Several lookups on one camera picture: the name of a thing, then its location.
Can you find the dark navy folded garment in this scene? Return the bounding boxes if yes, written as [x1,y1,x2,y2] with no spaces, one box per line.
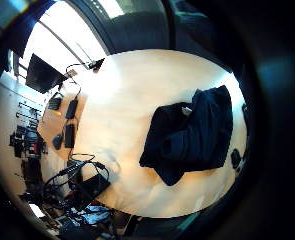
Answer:
[138,84,234,187]

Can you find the black box device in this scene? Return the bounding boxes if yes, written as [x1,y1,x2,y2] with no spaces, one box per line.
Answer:
[79,173,112,201]

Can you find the black power adapter brick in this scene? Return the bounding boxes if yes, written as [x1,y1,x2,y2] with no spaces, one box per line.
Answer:
[65,98,79,120]
[64,123,76,149]

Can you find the black computer mouse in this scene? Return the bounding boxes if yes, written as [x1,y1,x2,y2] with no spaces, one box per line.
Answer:
[52,133,64,151]

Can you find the black flat device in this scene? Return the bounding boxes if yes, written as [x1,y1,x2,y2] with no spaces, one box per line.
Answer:
[47,92,65,111]

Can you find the black monitor screen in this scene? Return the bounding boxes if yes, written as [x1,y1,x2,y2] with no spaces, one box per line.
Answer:
[24,53,69,95]

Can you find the tangled black cables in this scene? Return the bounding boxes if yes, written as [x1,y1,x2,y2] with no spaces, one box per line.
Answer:
[41,152,111,201]

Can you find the black camera on stand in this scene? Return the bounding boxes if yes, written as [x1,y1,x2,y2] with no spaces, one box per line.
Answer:
[88,57,106,72]

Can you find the black wall tool rack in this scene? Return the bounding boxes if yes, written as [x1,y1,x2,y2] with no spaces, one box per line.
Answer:
[8,101,49,159]

